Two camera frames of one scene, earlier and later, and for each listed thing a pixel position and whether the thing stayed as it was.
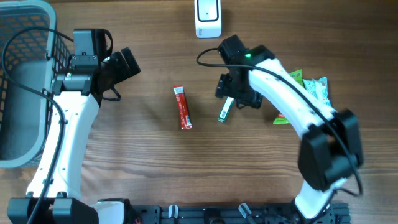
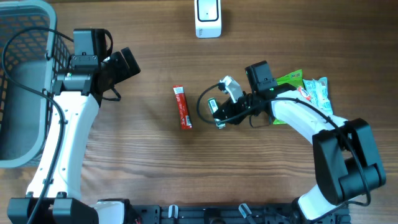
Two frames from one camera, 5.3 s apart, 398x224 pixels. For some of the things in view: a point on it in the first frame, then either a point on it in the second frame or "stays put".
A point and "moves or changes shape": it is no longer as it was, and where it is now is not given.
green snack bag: [280, 119] stays put
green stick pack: [226, 109] moves or changes shape
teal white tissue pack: [318, 88] stays put
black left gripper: [134, 68] stays put
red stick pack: [183, 109] stays put
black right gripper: [225, 89] -> [231, 108]
